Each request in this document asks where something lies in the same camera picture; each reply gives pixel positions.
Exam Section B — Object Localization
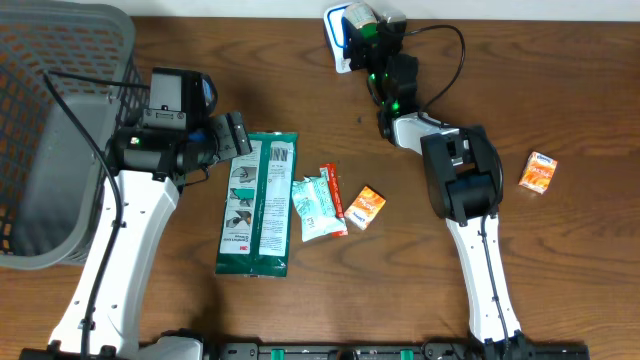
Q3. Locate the white teal wipes packet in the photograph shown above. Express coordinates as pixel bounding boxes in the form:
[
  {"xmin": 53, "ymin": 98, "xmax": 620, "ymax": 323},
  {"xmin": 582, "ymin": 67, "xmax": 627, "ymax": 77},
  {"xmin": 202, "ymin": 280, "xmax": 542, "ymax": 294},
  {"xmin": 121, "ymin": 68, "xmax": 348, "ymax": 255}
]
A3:
[{"xmin": 292, "ymin": 177, "xmax": 347, "ymax": 242}]

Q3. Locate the green white 3M package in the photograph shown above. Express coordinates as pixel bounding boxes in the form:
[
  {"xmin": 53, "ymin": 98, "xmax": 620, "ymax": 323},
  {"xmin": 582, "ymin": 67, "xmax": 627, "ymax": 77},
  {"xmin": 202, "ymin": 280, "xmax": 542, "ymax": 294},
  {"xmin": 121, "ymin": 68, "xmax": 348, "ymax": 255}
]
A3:
[{"xmin": 215, "ymin": 133, "xmax": 298, "ymax": 278}]

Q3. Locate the red snack stick packet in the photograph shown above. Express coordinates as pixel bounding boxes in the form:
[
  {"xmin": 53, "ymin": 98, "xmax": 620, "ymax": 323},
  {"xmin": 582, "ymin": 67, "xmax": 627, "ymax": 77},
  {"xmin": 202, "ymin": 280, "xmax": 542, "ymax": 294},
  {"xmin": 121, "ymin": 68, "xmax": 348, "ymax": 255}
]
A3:
[{"xmin": 320, "ymin": 163, "xmax": 346, "ymax": 225}]

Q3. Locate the orange small box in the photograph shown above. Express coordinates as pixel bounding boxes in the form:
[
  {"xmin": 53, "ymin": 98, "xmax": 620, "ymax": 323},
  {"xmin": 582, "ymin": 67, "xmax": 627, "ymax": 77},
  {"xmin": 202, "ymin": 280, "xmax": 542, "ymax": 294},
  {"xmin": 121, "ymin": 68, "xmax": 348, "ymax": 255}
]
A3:
[
  {"xmin": 519, "ymin": 152, "xmax": 558, "ymax": 194},
  {"xmin": 344, "ymin": 186, "xmax": 386, "ymax": 230}
]

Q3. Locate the green lid cream jar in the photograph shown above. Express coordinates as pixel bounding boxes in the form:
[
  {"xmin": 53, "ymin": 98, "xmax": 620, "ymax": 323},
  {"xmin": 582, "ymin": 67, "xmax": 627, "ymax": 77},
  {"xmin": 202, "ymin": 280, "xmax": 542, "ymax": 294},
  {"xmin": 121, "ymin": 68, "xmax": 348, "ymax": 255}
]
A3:
[{"xmin": 342, "ymin": 2, "xmax": 378, "ymax": 40}]

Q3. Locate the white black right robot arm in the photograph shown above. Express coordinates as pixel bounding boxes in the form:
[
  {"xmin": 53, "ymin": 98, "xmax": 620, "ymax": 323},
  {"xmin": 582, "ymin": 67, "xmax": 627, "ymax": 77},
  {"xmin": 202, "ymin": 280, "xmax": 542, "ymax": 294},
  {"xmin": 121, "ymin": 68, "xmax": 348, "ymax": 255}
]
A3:
[{"xmin": 341, "ymin": 18, "xmax": 530, "ymax": 359}]

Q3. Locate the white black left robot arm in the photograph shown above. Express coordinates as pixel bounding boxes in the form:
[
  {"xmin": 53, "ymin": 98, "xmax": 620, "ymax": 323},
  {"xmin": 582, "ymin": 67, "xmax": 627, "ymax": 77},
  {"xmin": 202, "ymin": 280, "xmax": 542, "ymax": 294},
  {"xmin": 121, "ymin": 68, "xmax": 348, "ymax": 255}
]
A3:
[{"xmin": 19, "ymin": 67, "xmax": 252, "ymax": 360}]

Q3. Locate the white cube barcode scanner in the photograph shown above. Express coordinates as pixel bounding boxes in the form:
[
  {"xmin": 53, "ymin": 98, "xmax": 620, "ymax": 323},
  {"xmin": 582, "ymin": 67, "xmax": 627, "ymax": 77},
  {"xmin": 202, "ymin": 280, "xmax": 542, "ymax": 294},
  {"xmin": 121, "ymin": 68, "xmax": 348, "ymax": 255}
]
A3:
[{"xmin": 323, "ymin": 2, "xmax": 352, "ymax": 74}]

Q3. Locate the grey plastic mesh basket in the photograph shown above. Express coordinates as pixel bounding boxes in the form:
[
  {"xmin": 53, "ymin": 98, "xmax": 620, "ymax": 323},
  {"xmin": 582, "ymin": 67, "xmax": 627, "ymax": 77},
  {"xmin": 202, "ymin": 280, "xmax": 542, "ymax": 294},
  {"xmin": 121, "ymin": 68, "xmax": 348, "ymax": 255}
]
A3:
[{"xmin": 1, "ymin": 1, "xmax": 149, "ymax": 270}]

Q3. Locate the black mounting rail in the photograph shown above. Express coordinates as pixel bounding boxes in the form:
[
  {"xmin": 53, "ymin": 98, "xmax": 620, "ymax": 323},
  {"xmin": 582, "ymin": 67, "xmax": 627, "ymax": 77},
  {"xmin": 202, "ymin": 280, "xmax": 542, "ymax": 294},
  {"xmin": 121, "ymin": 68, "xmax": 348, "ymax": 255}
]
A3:
[{"xmin": 211, "ymin": 340, "xmax": 590, "ymax": 360}]

